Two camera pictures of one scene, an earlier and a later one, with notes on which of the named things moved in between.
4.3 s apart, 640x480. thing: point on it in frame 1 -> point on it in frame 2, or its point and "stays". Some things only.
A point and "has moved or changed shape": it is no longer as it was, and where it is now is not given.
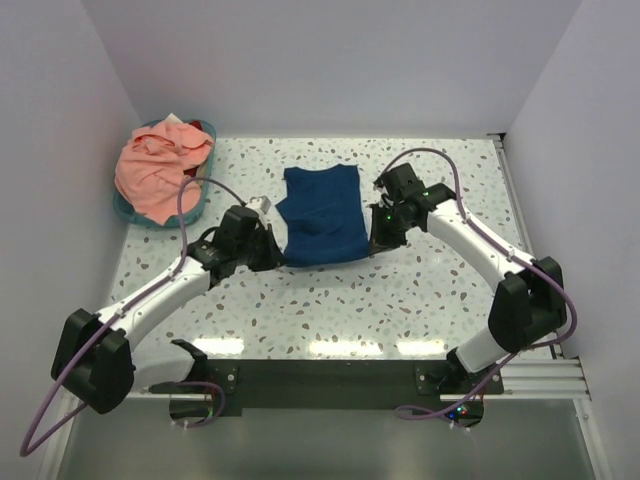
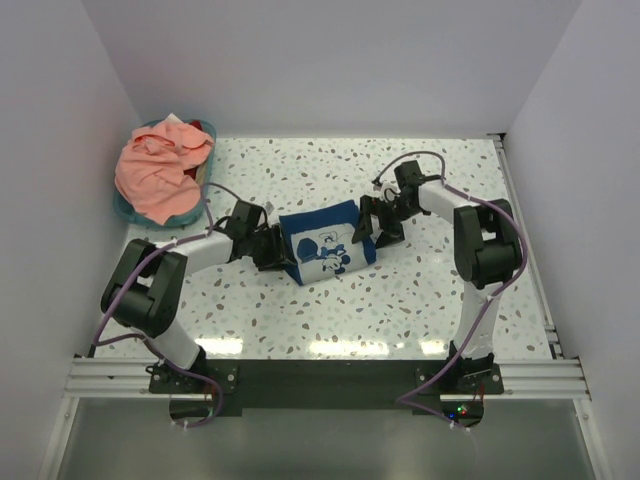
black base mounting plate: (357, 383) stays
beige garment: (201, 172) stays
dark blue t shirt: (325, 215) has moved or changed shape
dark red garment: (197, 124) stays
